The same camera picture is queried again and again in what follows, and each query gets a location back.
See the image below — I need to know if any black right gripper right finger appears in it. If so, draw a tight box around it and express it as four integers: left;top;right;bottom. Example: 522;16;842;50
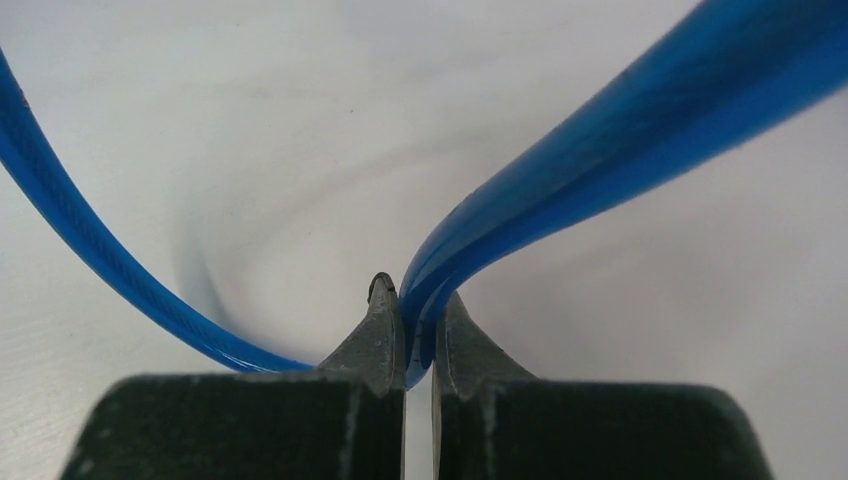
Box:
432;297;773;479

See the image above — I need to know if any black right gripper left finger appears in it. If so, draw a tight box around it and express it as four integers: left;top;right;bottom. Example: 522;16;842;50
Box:
62;273;405;479

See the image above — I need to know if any blue cable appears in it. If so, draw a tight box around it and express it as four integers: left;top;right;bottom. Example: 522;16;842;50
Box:
0;0;848;391

